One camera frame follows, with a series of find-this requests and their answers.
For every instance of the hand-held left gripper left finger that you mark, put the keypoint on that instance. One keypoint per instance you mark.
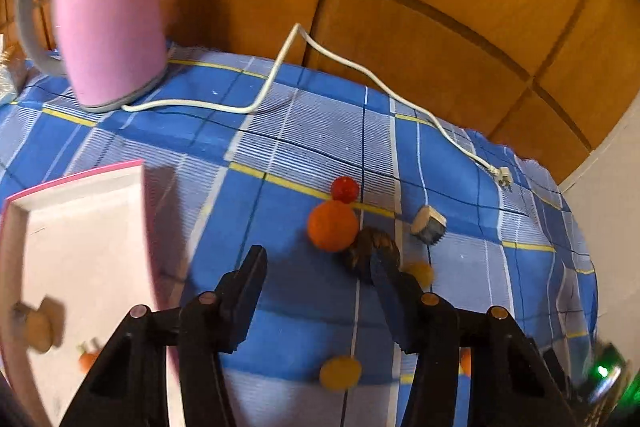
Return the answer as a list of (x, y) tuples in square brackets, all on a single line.
[(245, 302)]

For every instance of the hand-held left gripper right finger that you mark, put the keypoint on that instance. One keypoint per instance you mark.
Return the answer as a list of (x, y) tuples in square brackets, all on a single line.
[(395, 307)]

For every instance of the yellow-brown round fruit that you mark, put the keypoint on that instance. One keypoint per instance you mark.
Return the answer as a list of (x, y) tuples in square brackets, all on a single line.
[(340, 372)]

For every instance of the large orange with stem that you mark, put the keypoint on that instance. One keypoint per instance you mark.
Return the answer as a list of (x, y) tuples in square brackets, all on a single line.
[(332, 227)]

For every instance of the red tomato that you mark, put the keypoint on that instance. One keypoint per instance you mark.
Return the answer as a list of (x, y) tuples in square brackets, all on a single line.
[(344, 188)]

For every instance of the orange carrot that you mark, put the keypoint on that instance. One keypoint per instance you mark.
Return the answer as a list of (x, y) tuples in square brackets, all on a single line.
[(87, 358)]

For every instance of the pink-rimmed white tray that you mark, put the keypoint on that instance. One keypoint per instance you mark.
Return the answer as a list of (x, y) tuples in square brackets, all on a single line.
[(85, 252)]

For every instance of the small tan longan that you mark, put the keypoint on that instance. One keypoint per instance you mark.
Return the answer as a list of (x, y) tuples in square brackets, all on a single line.
[(421, 273)]

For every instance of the dark lumpy fruit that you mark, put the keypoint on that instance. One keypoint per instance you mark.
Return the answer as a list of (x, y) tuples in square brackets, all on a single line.
[(357, 257)]

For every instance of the blue plaid tablecloth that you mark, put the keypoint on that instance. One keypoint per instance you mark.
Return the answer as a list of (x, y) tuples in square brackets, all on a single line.
[(310, 132)]

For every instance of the pink electric kettle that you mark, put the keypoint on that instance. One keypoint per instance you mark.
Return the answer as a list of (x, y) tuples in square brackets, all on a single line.
[(110, 17)]

